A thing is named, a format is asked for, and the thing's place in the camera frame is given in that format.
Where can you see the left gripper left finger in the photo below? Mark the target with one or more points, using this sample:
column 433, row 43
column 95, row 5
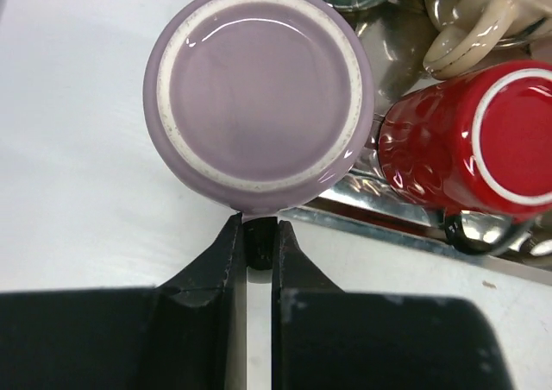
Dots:
column 188, row 333

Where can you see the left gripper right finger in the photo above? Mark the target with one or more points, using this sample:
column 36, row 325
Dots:
column 326, row 338

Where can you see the lilac mug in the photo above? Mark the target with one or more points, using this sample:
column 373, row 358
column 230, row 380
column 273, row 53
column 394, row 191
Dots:
column 260, row 105

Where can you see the red mug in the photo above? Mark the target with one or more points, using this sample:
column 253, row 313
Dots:
column 478, row 142

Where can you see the beige mug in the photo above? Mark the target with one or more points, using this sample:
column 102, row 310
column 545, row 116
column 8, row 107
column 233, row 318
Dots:
column 470, row 29

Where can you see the steel tray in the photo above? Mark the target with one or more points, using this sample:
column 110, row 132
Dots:
column 395, row 35

